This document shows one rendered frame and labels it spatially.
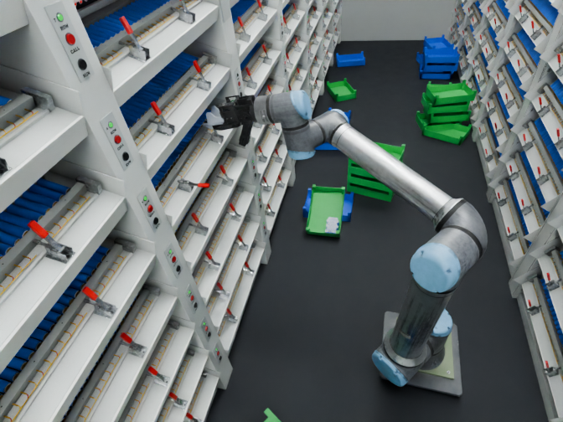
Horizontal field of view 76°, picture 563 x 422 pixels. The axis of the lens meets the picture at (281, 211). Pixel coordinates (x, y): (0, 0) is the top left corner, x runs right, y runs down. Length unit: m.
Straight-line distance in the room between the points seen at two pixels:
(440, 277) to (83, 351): 0.82
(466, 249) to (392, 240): 1.23
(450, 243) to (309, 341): 1.02
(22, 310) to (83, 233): 0.17
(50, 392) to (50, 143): 0.47
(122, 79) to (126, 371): 0.70
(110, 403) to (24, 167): 0.60
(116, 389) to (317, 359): 0.98
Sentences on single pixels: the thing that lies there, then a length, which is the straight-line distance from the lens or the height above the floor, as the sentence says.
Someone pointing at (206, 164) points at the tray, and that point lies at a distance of 1.23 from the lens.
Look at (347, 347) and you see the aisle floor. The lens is 1.80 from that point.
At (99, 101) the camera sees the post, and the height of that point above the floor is 1.34.
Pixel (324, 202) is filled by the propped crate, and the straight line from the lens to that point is 2.26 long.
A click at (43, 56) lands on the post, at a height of 1.44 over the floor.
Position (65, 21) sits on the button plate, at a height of 1.48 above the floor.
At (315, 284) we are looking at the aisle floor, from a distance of 1.98.
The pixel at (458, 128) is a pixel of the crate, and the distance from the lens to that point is 3.24.
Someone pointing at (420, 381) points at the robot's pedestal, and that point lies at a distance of 1.73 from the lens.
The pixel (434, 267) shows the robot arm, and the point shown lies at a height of 0.89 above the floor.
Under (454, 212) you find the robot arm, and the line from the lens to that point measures 1.06.
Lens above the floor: 1.63
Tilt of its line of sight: 43 degrees down
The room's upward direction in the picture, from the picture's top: 7 degrees counter-clockwise
